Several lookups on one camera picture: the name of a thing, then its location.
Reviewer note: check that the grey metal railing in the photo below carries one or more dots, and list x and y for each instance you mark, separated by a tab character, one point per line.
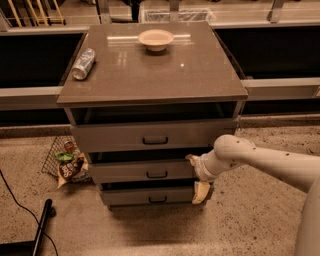
33	98

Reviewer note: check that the grey bottom drawer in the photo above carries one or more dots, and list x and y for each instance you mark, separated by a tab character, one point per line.
148	196

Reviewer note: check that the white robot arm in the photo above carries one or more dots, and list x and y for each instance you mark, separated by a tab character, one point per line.
298	170

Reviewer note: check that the grey drawer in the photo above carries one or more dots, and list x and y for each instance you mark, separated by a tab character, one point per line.
150	135
146	171
148	196

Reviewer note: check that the green snack packet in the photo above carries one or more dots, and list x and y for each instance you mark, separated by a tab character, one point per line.
63	157

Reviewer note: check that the grey top drawer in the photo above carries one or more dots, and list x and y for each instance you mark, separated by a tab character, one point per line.
150	135

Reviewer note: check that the clear plastic bin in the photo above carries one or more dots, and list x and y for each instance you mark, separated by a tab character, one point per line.
183	15

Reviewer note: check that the small red can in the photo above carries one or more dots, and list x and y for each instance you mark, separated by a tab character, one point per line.
69	147

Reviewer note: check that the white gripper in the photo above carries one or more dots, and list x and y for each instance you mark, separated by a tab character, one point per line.
200	170

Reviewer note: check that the beige shallow bowl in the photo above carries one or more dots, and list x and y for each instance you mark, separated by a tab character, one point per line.
156	39

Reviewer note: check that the black wire basket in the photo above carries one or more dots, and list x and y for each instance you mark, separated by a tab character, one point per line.
51	165

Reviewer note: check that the wooden chair legs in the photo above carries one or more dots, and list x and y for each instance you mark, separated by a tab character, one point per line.
35	13

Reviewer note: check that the brown snack bag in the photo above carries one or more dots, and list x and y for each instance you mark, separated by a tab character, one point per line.
73	171

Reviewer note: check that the silver drink can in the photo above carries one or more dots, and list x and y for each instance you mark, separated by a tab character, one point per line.
83	64

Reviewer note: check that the grey drawer cabinet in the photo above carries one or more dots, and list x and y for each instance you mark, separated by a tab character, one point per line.
192	79

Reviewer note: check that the black stand leg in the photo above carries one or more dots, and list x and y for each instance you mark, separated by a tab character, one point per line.
30	248

